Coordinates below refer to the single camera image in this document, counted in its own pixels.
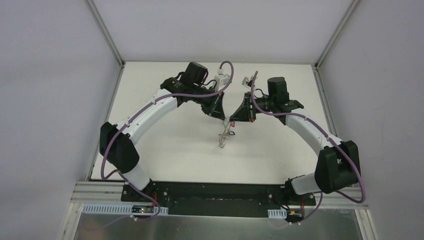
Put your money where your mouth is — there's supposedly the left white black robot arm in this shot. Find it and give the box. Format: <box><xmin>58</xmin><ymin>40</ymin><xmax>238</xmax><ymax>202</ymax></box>
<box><xmin>99</xmin><ymin>62</ymin><xmax>234</xmax><ymax>203</ymax></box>

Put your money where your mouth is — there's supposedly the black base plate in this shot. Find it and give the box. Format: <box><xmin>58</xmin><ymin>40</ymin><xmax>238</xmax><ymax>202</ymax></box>
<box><xmin>121</xmin><ymin>181</ymin><xmax>316</xmax><ymax>222</ymax></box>

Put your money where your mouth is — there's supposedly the aluminium frame rail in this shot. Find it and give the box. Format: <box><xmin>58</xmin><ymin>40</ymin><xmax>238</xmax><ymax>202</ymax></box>
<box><xmin>71</xmin><ymin>181</ymin><xmax>369</xmax><ymax>210</ymax></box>

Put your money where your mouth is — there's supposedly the white cable duct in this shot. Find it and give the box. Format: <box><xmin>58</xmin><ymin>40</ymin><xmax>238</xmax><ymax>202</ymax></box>
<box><xmin>82</xmin><ymin>203</ymin><xmax>169</xmax><ymax>216</ymax></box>
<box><xmin>267</xmin><ymin>208</ymin><xmax>287</xmax><ymax>219</ymax></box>

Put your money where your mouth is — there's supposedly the right white cable duct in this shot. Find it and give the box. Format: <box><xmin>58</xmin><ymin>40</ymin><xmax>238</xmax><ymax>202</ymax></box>
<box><xmin>267</xmin><ymin>208</ymin><xmax>287</xmax><ymax>219</ymax></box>

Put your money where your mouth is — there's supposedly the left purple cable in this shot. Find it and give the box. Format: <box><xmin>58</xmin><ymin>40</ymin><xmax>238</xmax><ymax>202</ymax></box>
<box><xmin>100</xmin><ymin>60</ymin><xmax>235</xmax><ymax>222</ymax></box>

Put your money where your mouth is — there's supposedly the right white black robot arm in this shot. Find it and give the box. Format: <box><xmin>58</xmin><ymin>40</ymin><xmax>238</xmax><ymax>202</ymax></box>
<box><xmin>229</xmin><ymin>76</ymin><xmax>362</xmax><ymax>205</ymax></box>

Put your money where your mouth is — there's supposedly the left white cable duct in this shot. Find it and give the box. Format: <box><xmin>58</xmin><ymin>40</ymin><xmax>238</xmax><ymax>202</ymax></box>
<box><xmin>82</xmin><ymin>203</ymin><xmax>169</xmax><ymax>216</ymax></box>

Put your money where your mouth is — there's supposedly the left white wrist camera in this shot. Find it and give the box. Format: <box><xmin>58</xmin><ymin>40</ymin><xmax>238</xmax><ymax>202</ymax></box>
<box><xmin>213</xmin><ymin>68</ymin><xmax>234</xmax><ymax>95</ymax></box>

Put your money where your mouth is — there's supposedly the purple cable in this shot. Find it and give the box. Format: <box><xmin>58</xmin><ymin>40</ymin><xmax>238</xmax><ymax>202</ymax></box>
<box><xmin>100</xmin><ymin>60</ymin><xmax>235</xmax><ymax>222</ymax></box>
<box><xmin>250</xmin><ymin>70</ymin><xmax>367</xmax><ymax>229</ymax></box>

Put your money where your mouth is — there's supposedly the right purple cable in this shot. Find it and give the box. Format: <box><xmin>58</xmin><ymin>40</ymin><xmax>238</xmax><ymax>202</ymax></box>
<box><xmin>250</xmin><ymin>70</ymin><xmax>367</xmax><ymax>229</ymax></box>

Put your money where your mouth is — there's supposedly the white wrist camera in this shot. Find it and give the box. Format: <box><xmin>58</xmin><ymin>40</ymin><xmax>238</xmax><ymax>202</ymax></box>
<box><xmin>242</xmin><ymin>77</ymin><xmax>256</xmax><ymax>90</ymax></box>
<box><xmin>213</xmin><ymin>68</ymin><xmax>234</xmax><ymax>95</ymax></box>

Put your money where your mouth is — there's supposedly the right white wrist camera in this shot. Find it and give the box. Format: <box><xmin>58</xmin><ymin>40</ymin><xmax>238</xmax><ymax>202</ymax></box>
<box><xmin>242</xmin><ymin>77</ymin><xmax>256</xmax><ymax>90</ymax></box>

